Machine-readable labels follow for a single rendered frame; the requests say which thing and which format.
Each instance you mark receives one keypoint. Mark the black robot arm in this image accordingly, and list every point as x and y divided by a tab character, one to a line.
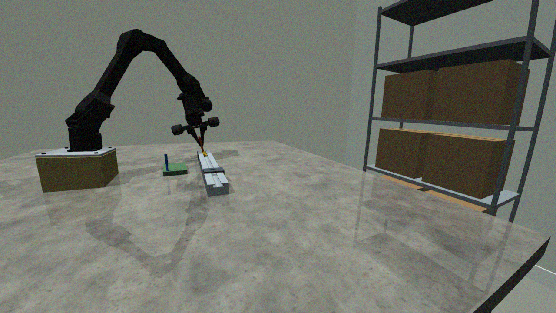
89	114

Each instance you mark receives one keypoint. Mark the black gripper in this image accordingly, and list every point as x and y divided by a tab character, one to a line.
190	128

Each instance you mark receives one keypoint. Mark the grey aluminum rail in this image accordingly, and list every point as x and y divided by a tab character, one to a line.
214	178

